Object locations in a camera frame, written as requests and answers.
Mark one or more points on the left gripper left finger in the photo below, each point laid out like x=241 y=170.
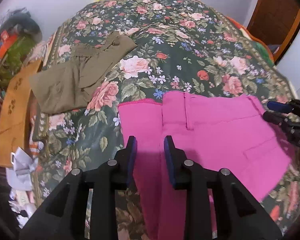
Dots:
x=84 y=200

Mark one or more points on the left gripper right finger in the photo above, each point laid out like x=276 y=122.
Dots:
x=238 y=214

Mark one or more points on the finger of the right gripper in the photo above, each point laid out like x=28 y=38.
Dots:
x=279 y=107
x=275 y=118

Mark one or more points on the pink pants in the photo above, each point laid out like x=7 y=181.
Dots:
x=214 y=132

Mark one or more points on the colourful fleece blanket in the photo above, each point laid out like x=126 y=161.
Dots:
x=261 y=46

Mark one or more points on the brown wooden door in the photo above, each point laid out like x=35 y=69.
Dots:
x=276 y=23

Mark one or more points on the brown wooden board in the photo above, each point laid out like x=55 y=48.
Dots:
x=15 y=114

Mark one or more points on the floral dark green bedspread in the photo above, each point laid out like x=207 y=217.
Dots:
x=182 y=45

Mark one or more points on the olive green shorts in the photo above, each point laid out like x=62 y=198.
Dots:
x=71 y=84

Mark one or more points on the striped cloth under bedspread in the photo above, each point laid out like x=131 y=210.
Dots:
x=40 y=51

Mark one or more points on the green fabric storage bag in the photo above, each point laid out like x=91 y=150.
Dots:
x=14 y=58

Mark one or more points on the orange box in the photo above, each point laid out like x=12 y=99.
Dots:
x=7 y=40

